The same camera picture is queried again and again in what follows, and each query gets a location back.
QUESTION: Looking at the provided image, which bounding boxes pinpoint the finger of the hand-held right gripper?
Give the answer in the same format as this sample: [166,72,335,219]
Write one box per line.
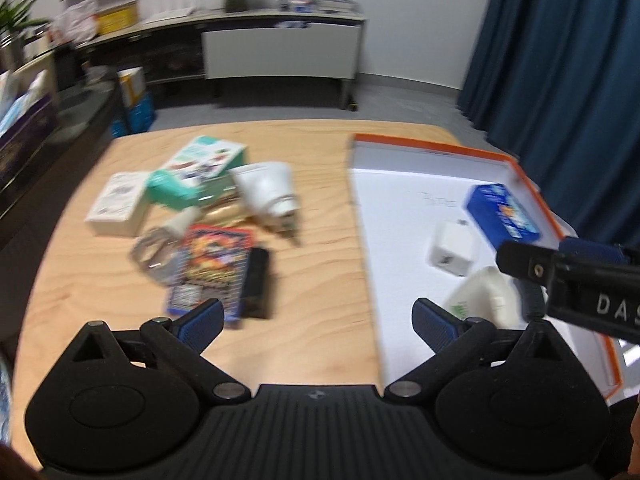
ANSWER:
[495,240,557,286]
[559,237,630,263]

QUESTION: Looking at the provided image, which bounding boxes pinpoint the blue white small box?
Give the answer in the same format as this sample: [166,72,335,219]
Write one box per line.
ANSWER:
[277,0,361,14]

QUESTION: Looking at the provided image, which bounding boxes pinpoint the teal bandage box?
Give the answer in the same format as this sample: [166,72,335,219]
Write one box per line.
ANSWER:
[146,135,250,210]

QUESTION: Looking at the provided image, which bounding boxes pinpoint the purple decorated tin tray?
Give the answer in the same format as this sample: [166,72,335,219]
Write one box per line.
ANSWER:
[0,94,59,192]

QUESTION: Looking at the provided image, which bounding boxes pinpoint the white plug-in device amber bottle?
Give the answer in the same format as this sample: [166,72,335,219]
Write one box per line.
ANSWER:
[205,161,304,247]

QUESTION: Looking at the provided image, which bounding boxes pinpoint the orange white cardboard box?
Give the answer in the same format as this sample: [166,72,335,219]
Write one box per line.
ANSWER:
[346,133,624,402]

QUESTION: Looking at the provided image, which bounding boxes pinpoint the blue curtain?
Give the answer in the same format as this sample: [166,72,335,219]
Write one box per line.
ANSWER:
[457,0,640,261]

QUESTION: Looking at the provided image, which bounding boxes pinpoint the dark glass coffee table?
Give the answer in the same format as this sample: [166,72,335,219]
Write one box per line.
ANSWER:
[0,77,124,248]

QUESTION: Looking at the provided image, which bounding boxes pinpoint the white cube charger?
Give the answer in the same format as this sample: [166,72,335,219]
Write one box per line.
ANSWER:
[425,219,476,277]

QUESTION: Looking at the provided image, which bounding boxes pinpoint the white router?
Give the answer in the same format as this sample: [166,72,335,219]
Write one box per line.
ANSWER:
[137,0,197,21]

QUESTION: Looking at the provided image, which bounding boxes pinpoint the white grey tv cabinet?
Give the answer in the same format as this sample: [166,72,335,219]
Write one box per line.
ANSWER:
[75,7,369,111]

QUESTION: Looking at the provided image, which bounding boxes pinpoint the colourful card box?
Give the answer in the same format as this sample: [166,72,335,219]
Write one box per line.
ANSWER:
[167,225,254,329]

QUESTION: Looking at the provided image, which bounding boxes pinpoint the clear faceted bottle white cap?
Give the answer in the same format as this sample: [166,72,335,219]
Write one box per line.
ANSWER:
[131,207,202,284]

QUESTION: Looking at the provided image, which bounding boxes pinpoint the large leafy potted plant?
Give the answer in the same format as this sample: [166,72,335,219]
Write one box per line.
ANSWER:
[0,0,51,74]

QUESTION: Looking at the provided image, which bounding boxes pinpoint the blue wrapped pack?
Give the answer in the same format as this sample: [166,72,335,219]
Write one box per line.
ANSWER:
[110,92,156,139]

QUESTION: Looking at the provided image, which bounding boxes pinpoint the white plug-in device green button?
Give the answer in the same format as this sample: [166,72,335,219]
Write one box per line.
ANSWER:
[444,266,519,329]

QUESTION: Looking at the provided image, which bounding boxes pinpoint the white adapter box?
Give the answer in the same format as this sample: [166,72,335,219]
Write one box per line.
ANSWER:
[84,171,151,238]

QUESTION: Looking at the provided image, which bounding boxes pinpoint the black rectangular device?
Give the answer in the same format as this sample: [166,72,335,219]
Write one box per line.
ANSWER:
[242,247,276,320]

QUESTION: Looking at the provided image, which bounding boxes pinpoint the white plastic bag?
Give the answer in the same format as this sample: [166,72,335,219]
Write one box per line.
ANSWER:
[50,0,101,44]

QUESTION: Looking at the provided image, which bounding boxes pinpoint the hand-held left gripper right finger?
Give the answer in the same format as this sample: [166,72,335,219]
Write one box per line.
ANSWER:
[384,298,583,406]

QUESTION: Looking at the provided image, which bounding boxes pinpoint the yellow box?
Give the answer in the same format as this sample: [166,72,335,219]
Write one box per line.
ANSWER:
[95,2,140,35]

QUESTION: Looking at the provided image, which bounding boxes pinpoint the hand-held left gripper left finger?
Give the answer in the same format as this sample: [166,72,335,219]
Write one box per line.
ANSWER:
[59,298,251,406]

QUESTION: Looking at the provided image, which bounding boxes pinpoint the white yellow carton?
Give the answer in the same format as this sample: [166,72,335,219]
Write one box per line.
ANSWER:
[117,66,146,109]

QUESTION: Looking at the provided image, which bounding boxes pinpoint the blue cartoon print tin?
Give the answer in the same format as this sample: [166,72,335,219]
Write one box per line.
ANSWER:
[463,183,542,249]

